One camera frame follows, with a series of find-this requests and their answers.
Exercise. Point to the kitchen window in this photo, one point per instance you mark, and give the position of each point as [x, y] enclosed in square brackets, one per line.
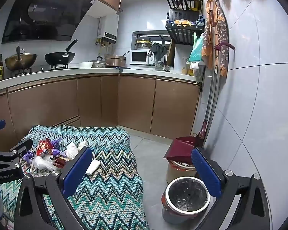
[146, 35]

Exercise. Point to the golden wok with lid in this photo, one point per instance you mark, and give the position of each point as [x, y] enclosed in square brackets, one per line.
[20, 61]

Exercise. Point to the beige plastic bucket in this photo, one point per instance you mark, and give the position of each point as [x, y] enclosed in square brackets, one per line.
[175, 172]

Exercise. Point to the glass pot with gold rim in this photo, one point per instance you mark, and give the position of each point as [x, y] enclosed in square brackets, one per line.
[143, 45]

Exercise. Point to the white water heater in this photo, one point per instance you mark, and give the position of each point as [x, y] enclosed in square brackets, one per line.
[109, 27]

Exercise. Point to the maroon dustpan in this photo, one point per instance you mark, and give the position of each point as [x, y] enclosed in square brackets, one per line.
[180, 147]

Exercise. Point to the red and white wrapper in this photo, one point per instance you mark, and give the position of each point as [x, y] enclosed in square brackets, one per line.
[60, 161]

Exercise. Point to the green plastic bag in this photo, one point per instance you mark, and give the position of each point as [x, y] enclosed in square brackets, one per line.
[196, 52]

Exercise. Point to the purple plastic bag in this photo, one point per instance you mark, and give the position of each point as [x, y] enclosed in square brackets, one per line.
[55, 146]

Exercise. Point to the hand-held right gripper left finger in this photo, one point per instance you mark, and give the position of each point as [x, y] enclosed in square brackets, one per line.
[78, 170]

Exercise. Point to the steel trash can with liner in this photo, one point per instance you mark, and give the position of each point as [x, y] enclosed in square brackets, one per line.
[172, 213]

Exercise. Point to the folded white tissue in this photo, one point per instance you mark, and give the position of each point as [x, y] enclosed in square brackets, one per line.
[93, 167]

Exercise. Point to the white hanging plastic bag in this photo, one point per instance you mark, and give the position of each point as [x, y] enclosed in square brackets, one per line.
[194, 67]

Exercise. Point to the crumpled white tissue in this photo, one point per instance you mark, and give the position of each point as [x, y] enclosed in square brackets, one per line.
[82, 145]

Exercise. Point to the brown kitchen base cabinets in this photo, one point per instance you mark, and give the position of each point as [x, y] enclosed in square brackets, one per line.
[134, 105]

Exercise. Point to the dark green cloth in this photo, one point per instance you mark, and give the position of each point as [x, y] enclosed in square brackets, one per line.
[159, 50]

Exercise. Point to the black wall rack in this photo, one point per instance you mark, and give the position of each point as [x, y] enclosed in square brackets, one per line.
[182, 32]

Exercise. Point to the red snack packet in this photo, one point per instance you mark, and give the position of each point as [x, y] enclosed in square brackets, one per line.
[43, 147]

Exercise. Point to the white bowl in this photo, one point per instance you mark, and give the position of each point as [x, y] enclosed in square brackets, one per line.
[86, 65]

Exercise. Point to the black range hood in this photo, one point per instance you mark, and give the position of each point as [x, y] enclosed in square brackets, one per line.
[50, 12]

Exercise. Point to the black wok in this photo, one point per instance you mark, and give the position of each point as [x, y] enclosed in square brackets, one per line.
[60, 57]

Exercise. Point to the clear crumpled plastic bag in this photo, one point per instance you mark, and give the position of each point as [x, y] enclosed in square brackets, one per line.
[42, 163]

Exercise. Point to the white microwave oven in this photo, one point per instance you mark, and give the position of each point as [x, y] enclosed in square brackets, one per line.
[140, 57]

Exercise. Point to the steel pot with lid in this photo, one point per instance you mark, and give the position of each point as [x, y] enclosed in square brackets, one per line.
[99, 63]

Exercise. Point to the zigzag knitted blanket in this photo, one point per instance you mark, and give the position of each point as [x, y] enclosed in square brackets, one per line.
[110, 191]

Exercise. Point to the gas stove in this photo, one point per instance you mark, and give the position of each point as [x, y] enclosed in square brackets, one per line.
[58, 66]

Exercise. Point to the white crumpled plastic bag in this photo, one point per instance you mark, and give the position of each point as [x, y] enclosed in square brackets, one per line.
[72, 151]

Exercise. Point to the floral apron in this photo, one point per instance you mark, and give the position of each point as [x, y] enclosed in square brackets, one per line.
[220, 33]

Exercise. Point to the cooking oil bottle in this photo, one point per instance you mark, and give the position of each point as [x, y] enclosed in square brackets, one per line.
[0, 71]

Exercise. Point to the wooden cutting board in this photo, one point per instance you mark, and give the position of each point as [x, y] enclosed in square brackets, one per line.
[170, 52]

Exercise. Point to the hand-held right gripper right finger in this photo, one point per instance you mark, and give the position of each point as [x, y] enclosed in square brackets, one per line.
[206, 172]

